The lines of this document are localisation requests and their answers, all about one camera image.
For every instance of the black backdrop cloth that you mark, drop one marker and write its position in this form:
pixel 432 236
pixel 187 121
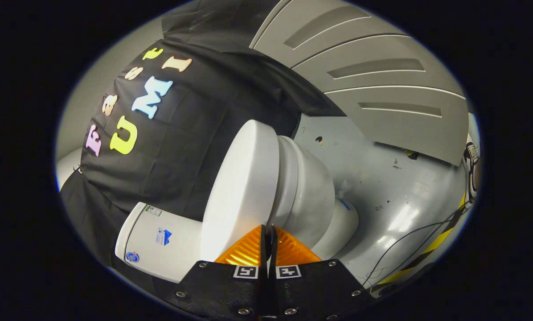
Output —
pixel 195 111

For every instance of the yellow black floor tape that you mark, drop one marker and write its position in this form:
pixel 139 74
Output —
pixel 436 243

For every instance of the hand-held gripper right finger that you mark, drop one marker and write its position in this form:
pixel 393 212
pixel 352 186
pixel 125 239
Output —
pixel 313 292

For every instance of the white ceramic toilet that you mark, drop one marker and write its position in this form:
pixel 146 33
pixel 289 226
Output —
pixel 168 254

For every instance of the black white sneaker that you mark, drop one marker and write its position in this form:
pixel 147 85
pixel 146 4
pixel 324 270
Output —
pixel 471 165

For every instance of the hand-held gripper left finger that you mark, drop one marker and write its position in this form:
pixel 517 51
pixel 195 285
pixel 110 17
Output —
pixel 224 292

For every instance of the white toilet lid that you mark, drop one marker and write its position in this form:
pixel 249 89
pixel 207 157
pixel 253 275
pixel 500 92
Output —
pixel 244 187

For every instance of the grey cabinet with white top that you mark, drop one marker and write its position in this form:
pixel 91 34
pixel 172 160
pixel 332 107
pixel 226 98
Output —
pixel 382 93

